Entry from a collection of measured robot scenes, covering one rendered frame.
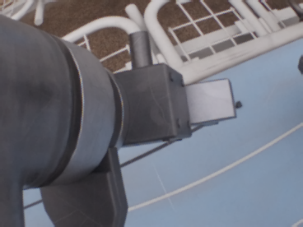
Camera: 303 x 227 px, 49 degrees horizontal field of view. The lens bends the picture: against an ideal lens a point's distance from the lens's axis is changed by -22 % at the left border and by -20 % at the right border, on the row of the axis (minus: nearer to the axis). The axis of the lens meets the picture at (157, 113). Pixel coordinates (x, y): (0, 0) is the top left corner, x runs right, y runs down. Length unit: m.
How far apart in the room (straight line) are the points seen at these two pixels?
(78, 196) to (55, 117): 0.10
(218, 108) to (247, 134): 0.25
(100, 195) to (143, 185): 0.31
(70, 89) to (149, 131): 0.10
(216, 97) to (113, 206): 0.12
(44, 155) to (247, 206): 0.40
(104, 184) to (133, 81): 0.07
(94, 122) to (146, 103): 0.07
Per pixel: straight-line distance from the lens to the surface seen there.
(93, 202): 0.24
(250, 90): 0.58
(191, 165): 0.54
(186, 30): 1.41
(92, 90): 0.19
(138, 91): 0.26
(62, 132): 0.16
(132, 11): 0.86
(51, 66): 0.16
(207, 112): 0.30
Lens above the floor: 1.07
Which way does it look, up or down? 60 degrees down
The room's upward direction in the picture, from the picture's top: 23 degrees counter-clockwise
